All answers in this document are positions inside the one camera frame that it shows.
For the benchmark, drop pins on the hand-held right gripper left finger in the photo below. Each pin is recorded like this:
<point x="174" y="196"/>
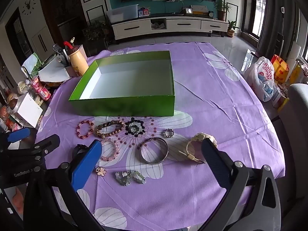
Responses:
<point x="85" y="166"/>

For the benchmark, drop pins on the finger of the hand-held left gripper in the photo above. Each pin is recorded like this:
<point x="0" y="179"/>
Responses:
<point x="48" y="144"/>
<point x="19" y="134"/>

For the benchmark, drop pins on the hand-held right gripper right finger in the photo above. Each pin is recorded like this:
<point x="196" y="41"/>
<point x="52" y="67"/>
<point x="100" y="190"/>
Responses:
<point x="216" y="166"/>

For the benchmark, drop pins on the gold flower brooch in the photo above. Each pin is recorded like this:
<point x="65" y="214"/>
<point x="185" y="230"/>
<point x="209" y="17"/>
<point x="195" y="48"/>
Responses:
<point x="100" y="171"/>

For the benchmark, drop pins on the silver bangle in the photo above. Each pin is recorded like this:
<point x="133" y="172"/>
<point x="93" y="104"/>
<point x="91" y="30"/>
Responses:
<point x="154" y="161"/>

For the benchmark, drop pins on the green cardboard box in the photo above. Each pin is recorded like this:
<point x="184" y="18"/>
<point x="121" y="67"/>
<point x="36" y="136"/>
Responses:
<point x="120" y="105"/>

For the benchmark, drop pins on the white card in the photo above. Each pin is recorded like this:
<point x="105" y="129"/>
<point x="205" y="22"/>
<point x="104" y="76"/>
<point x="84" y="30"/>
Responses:
<point x="30" y="110"/>

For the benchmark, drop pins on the pink snack packet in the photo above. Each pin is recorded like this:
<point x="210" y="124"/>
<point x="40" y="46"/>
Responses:
<point x="41" y="89"/>

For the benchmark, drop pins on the purple floral tablecloth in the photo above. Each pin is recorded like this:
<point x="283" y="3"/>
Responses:
<point x="204" y="101"/>

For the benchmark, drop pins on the white paper folder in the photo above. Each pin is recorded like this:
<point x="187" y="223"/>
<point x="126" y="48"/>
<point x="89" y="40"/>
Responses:
<point x="51" y="73"/>

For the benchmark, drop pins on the yellow bottle with brown cap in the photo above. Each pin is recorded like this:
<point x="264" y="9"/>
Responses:
<point x="78" y="63"/>

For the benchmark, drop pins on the grey chair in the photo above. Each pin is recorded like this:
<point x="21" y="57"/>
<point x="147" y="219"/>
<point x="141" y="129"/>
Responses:
<point x="296" y="125"/>

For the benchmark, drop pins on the grey remote control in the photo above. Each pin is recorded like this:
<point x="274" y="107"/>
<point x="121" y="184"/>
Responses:
<point x="56" y="48"/>

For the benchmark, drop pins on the white plastic shopping bag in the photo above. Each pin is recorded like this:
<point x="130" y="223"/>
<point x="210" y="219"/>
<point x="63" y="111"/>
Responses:
<point x="259" y="77"/>

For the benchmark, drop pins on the orange and yellow bag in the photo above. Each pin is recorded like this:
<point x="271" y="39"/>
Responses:
<point x="280" y="68"/>

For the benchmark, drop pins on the yellow paper bag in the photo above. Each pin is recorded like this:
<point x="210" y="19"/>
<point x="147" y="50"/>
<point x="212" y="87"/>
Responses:
<point x="295" y="74"/>

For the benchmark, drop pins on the leafy plants on rack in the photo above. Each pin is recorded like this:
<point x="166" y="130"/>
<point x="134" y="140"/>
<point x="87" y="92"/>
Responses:
<point x="95" y="30"/>

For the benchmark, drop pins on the small potted plant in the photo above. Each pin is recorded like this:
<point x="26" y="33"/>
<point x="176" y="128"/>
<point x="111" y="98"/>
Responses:
<point x="231" y="31"/>

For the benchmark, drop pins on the white television cabinet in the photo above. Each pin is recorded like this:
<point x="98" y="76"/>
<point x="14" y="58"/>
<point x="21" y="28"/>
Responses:
<point x="182" y="25"/>

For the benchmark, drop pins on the translucent plastic storage box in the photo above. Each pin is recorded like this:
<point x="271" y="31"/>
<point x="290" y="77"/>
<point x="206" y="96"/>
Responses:
<point x="122" y="13"/>

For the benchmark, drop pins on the tall potted plant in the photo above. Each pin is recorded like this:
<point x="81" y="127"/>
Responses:
<point x="221" y="14"/>

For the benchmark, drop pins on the white desk calendar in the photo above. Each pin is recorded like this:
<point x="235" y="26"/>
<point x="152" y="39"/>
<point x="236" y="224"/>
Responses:
<point x="199" y="9"/>

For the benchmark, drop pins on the grey curtain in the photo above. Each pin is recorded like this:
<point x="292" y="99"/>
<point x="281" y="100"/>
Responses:
<point x="276" y="16"/>

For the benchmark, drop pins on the small blue and red box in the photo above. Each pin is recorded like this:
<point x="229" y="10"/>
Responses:
<point x="143" y="12"/>

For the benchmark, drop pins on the black deer wall clock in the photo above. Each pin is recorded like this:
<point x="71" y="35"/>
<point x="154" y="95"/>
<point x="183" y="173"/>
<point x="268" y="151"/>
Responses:
<point x="29" y="4"/>

